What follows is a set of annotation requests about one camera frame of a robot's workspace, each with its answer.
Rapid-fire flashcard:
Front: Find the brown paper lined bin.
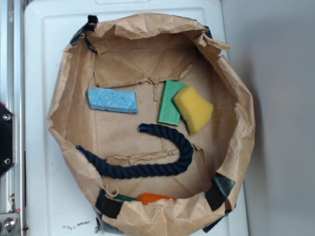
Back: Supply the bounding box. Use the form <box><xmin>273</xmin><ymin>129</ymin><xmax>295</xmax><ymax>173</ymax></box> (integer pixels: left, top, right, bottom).
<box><xmin>48</xmin><ymin>13</ymin><xmax>255</xmax><ymax>236</ymax></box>

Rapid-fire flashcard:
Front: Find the black mounting bracket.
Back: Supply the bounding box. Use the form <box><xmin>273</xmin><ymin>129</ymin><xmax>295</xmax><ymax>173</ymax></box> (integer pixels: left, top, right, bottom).
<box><xmin>0</xmin><ymin>103</ymin><xmax>15</xmax><ymax>177</ymax></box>

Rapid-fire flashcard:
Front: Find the aluminium frame rail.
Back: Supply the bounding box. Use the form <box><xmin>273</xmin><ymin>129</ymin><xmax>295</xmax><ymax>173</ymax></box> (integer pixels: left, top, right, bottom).
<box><xmin>0</xmin><ymin>0</ymin><xmax>28</xmax><ymax>236</ymax></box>

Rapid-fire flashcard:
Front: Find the green rectangular block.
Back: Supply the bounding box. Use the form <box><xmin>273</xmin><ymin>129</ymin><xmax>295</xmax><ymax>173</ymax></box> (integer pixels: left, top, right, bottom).
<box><xmin>158</xmin><ymin>80</ymin><xmax>186</xmax><ymax>126</ymax></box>

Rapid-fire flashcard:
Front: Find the white plastic tray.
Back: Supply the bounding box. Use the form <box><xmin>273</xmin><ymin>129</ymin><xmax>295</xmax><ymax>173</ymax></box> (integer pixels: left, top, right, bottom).
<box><xmin>24</xmin><ymin>0</ymin><xmax>251</xmax><ymax>236</ymax></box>

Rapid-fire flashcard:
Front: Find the dark blue twisted rope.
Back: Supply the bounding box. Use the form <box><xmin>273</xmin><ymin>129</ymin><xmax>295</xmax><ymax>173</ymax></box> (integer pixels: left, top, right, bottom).
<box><xmin>76</xmin><ymin>123</ymin><xmax>194</xmax><ymax>179</ymax></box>

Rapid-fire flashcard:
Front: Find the light blue sponge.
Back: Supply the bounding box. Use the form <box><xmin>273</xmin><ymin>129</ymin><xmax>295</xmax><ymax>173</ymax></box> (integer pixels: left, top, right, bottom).
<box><xmin>87</xmin><ymin>88</ymin><xmax>139</xmax><ymax>114</ymax></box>

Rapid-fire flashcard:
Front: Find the yellow sponge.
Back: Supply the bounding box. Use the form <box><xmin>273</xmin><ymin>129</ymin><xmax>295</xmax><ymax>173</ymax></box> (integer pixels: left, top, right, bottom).
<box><xmin>173</xmin><ymin>86</ymin><xmax>214</xmax><ymax>136</ymax></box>

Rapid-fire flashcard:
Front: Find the orange toy carrot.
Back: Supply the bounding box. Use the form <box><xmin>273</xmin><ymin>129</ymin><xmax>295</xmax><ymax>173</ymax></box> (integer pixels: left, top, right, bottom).
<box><xmin>114</xmin><ymin>193</ymin><xmax>176</xmax><ymax>206</ymax></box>

